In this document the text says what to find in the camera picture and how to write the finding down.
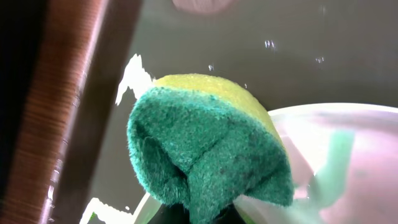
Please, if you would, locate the green and yellow sponge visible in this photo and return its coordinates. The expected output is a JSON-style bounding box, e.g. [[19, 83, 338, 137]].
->
[[127, 73, 294, 223]]

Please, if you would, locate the white plate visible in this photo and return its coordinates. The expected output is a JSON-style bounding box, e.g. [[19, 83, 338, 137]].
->
[[128, 103, 397, 223]]

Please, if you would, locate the large dark green tray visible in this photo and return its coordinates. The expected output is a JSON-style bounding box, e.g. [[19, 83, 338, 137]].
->
[[52, 0, 398, 224]]

